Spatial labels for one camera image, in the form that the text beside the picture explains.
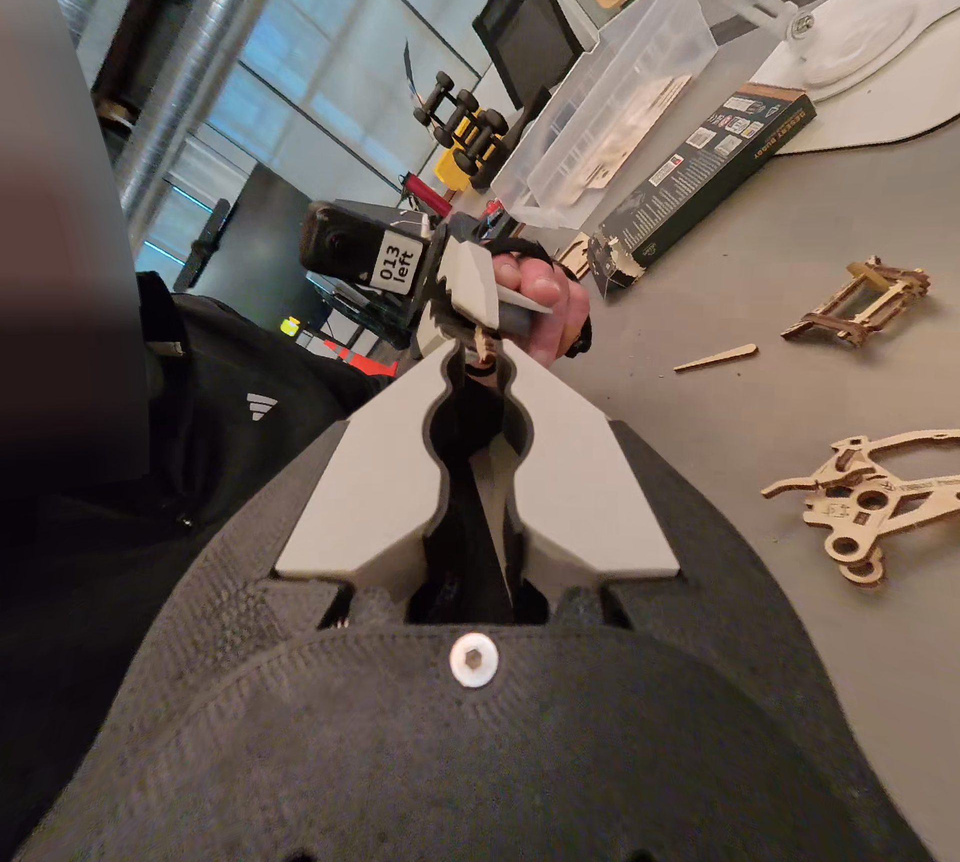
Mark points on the black stand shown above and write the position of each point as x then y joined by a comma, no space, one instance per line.
206,239

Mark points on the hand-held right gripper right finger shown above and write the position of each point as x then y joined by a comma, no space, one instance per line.
592,494

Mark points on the red cylinder tool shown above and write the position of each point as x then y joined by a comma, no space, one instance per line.
427,190

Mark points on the wooden frame assembly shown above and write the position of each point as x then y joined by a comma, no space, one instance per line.
870,274

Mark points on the black monitor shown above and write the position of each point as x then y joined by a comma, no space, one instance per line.
525,29

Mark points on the person's left hand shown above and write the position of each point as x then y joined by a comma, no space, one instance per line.
551,325

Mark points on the small yellow object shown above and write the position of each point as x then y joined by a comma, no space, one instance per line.
290,327

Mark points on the clear plastic container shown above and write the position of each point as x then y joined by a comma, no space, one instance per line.
600,126

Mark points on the small wooden model part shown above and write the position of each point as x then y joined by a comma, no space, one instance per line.
484,348

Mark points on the wooden parts sheet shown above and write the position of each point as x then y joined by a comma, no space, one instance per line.
637,115

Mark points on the wooden model assembly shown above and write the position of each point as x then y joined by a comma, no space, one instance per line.
825,505

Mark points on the person's black jacket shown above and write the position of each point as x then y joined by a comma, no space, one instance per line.
225,442

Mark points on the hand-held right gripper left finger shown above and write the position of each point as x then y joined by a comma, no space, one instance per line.
375,487

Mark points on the black model kit box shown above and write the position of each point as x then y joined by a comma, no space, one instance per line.
697,186

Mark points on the thin wooden stick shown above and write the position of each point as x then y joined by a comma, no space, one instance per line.
720,357

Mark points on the small wooden sub-assembly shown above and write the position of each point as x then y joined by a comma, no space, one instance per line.
576,258

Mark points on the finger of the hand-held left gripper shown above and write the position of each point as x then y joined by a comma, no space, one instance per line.
431,340
472,284

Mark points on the yellow rack with black dumbbells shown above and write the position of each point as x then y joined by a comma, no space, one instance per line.
469,126

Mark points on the orange striped object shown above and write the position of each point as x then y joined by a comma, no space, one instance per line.
360,361

